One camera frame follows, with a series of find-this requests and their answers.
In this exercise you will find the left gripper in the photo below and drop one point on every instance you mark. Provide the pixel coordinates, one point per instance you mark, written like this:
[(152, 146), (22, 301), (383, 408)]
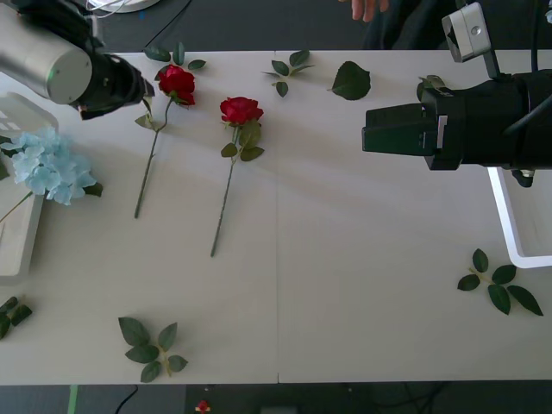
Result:
[(123, 84)]

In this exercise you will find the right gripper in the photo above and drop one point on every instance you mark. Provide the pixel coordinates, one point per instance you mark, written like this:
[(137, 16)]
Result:
[(478, 125)]

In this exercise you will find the red rose with green stem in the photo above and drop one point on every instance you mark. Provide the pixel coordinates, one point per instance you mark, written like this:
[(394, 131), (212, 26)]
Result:
[(177, 79), (239, 110)]

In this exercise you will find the pale blue flower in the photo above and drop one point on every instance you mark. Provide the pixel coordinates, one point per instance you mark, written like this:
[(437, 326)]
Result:
[(47, 168)]

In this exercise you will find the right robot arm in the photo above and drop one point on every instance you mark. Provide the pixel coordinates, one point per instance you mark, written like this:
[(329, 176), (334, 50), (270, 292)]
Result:
[(539, 121)]

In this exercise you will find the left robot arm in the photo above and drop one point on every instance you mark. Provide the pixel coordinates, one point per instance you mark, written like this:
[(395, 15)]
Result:
[(34, 56)]

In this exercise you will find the person's hand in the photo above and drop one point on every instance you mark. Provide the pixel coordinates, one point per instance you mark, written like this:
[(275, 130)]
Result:
[(368, 8)]

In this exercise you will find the small curled green leaf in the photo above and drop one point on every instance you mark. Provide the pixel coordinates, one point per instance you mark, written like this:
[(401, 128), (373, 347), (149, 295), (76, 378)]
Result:
[(424, 86)]

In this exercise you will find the large single green leaf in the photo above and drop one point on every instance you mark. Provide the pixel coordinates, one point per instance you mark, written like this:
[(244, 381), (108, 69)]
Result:
[(351, 82)]

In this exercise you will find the white round base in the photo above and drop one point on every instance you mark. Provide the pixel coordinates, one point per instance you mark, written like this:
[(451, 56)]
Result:
[(129, 5)]

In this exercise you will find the person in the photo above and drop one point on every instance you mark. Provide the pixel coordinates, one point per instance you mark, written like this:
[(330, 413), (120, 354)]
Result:
[(405, 30)]

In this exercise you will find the shallow white box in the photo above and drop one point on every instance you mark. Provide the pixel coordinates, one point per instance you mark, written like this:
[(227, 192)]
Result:
[(502, 215), (21, 250)]

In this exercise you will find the loose dark green leaf twig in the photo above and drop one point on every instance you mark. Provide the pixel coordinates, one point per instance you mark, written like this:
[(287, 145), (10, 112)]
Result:
[(20, 315)]

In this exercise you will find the green tape strip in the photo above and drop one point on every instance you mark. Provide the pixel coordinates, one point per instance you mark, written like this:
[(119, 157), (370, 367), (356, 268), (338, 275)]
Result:
[(73, 399)]

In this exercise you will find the small red button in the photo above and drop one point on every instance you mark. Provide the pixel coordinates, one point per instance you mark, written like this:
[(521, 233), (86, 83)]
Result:
[(202, 406)]

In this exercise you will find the right arm wrist camera box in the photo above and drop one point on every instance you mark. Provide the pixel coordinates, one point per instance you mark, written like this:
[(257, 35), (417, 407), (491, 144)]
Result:
[(468, 32)]

